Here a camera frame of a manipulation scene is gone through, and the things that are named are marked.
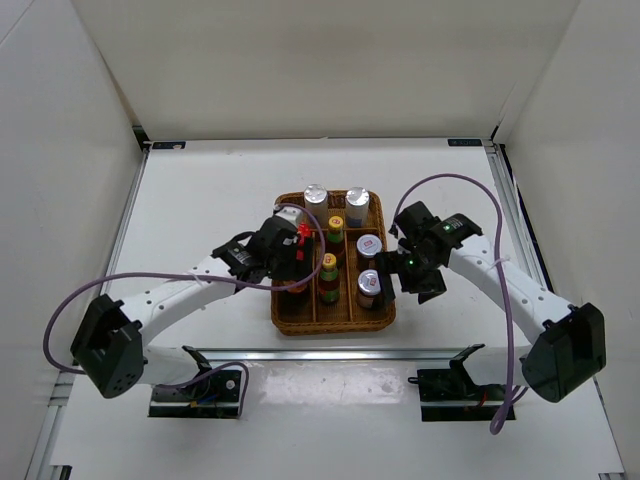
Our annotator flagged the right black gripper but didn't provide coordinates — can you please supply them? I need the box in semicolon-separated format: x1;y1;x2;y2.
374;248;447;309

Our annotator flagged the dark spice jar white lid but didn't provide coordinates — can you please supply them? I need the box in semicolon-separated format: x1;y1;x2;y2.
356;234;383;272

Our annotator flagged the pink spice jar white lid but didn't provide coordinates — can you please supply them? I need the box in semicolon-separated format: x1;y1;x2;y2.
357;269;384;310

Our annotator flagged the red cap sauce jar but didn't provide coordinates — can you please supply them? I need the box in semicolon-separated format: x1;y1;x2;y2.
282;280;310;306
297;222;313;244

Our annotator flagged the red cap sauce jar front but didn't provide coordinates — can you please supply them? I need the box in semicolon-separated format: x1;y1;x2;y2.
282;280;310;306

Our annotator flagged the yellow cap sauce bottle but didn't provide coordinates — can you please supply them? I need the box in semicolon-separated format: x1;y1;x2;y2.
326;215;346;268
317;253;340;305

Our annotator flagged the yellow cap sauce bottle front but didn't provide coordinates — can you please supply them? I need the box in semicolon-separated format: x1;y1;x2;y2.
317;253;340;305

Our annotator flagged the silver cap white shaker front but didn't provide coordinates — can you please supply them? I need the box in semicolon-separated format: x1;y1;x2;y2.
303;184;329;228

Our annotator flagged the silver cap white shaker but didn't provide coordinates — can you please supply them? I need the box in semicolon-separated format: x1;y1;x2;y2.
345;187;370;228
303;184;329;228

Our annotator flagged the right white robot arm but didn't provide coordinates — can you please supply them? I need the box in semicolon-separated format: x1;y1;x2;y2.
374;202;606;403

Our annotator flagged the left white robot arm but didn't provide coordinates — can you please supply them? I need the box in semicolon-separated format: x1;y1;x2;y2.
71;206;314;400

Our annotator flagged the woven wicker divided tray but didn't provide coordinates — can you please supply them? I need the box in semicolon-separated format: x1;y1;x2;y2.
271;192;396;336

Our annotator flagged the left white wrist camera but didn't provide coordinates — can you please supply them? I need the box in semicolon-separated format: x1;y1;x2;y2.
274;204;305;228

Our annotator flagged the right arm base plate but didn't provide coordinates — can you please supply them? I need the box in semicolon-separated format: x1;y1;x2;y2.
407;369;505;423

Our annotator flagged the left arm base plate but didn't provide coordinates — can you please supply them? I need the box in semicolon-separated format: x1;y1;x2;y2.
147;361;249;420

